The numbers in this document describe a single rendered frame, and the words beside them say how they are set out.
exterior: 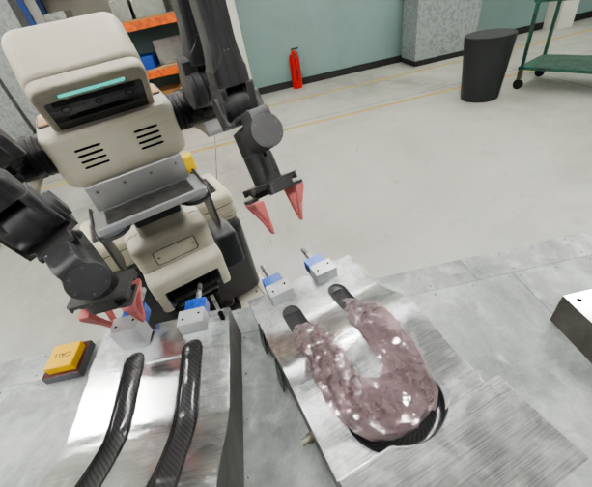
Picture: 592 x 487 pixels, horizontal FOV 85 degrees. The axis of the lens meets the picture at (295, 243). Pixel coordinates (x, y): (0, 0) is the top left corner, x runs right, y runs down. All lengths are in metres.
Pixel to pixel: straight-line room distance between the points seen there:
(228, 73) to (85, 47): 0.28
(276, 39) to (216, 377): 5.49
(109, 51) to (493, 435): 0.85
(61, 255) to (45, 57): 0.39
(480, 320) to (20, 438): 0.91
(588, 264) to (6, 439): 1.23
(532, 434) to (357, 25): 5.92
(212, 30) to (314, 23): 5.32
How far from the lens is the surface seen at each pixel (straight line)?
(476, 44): 4.21
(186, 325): 0.66
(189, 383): 0.63
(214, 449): 0.53
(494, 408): 0.54
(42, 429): 0.86
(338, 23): 6.03
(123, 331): 0.68
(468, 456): 0.51
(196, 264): 0.98
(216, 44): 0.62
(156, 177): 0.85
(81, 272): 0.52
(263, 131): 0.57
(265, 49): 5.80
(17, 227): 0.56
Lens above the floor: 1.38
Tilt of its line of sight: 39 degrees down
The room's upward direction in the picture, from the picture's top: 12 degrees counter-clockwise
